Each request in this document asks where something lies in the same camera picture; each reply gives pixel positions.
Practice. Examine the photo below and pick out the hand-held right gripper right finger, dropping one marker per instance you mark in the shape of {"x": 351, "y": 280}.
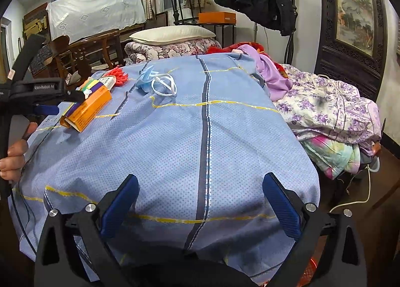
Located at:
{"x": 281, "y": 205}

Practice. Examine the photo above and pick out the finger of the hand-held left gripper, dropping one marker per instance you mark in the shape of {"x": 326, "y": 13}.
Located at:
{"x": 47, "y": 110}
{"x": 75, "y": 95}

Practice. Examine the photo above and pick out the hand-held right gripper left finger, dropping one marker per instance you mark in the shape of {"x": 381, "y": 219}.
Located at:
{"x": 120, "y": 205}

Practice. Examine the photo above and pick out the orange medicine carton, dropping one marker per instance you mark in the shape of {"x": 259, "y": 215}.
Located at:
{"x": 90, "y": 108}

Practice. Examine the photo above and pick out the white medicine box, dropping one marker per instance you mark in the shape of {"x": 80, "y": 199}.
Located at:
{"x": 107, "y": 82}

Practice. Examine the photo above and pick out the red yarn pompom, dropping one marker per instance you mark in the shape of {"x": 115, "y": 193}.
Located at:
{"x": 118, "y": 76}

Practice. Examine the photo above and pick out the blue face mask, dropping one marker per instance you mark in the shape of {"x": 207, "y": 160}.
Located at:
{"x": 145, "y": 79}

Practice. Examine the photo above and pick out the red plastic basket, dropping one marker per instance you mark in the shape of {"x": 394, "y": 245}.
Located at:
{"x": 307, "y": 274}

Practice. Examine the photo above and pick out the person's left hand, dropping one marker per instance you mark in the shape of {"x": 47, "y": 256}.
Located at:
{"x": 15, "y": 152}

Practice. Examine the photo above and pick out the wooden chair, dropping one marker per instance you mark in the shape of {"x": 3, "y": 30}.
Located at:
{"x": 62, "y": 44}
{"x": 106, "y": 43}

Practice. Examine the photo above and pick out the wooden shelf with boxes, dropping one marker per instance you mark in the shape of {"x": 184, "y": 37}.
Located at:
{"x": 36, "y": 21}

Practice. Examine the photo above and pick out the pastel tie-dye quilt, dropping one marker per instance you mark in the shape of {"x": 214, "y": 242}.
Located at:
{"x": 331, "y": 152}

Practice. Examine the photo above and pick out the person's leg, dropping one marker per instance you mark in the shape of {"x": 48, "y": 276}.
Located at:
{"x": 175, "y": 268}

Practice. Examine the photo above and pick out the blue checked bed sheet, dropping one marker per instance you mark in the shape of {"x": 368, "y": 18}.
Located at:
{"x": 218, "y": 149}

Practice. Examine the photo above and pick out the white dust cover cloth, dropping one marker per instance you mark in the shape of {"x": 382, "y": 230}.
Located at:
{"x": 93, "y": 8}

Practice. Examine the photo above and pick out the floral folded quilt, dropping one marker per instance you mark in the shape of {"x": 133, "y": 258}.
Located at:
{"x": 175, "y": 51}

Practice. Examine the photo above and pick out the purple floral pajamas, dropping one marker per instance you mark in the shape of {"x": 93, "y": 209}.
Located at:
{"x": 328, "y": 102}

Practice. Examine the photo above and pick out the cream pillow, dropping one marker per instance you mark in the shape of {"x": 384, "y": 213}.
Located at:
{"x": 175, "y": 35}

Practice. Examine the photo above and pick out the lilac garment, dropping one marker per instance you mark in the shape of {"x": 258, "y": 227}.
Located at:
{"x": 275, "y": 77}

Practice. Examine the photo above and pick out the dark carved folding screen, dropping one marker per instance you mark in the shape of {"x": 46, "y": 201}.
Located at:
{"x": 325, "y": 55}

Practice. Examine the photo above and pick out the flat orange box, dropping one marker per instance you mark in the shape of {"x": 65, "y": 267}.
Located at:
{"x": 215, "y": 18}

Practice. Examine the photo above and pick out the black metal side table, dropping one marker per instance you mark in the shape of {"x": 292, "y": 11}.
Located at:
{"x": 220, "y": 25}

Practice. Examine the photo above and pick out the red blanket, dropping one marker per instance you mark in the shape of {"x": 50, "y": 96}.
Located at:
{"x": 253, "y": 46}

